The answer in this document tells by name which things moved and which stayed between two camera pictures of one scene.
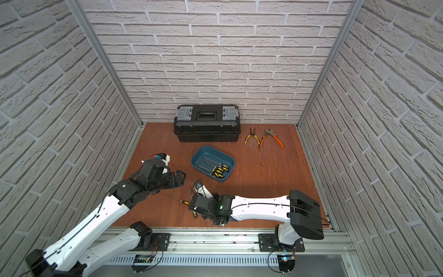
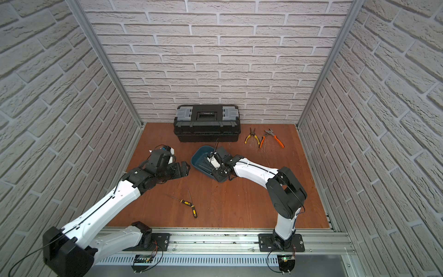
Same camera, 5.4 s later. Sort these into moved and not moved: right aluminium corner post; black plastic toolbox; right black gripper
Moved: right black gripper
Not moved: right aluminium corner post; black plastic toolbox
